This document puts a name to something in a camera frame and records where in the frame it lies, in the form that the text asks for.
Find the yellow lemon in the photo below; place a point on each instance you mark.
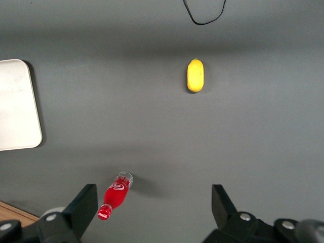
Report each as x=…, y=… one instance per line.
x=195, y=75

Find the white board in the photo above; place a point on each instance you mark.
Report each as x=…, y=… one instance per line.
x=17, y=106

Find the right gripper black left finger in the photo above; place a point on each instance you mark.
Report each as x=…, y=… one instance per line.
x=78, y=212

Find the light wooden board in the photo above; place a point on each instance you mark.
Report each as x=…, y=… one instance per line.
x=12, y=213

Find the red cola bottle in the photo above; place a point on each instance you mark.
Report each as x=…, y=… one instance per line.
x=115, y=196

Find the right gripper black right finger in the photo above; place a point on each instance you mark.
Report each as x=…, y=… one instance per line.
x=224, y=213

